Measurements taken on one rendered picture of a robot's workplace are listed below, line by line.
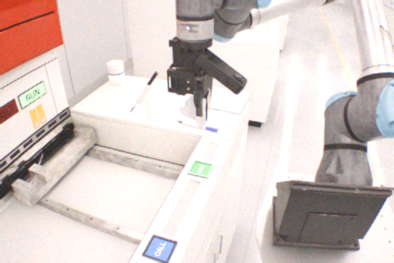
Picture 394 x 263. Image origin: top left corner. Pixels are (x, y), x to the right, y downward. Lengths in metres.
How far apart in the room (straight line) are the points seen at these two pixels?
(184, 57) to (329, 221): 0.50
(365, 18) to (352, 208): 0.44
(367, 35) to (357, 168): 0.30
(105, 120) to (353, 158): 0.80
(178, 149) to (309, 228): 0.49
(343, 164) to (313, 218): 0.15
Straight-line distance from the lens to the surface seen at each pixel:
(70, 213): 0.87
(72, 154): 1.03
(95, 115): 1.06
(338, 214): 0.72
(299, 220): 0.72
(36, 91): 1.00
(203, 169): 0.75
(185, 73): 0.58
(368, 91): 0.65
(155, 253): 0.59
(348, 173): 0.69
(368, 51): 0.69
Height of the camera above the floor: 1.46
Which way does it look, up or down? 33 degrees down
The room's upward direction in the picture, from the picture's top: straight up
